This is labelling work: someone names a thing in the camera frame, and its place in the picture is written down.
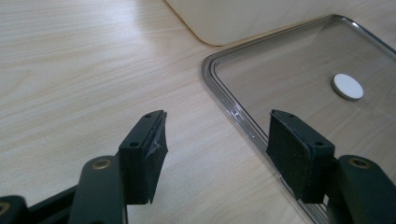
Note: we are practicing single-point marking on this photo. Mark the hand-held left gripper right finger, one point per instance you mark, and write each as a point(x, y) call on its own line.
point(295, 158)

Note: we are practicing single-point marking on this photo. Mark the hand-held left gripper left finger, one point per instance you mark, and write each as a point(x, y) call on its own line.
point(141, 161)

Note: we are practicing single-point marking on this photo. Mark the clear plastic lid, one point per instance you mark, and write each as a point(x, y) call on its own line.
point(295, 74)

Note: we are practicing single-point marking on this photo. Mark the white round disc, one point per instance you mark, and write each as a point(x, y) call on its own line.
point(347, 86)

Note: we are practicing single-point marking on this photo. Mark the cream container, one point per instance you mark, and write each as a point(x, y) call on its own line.
point(249, 17)

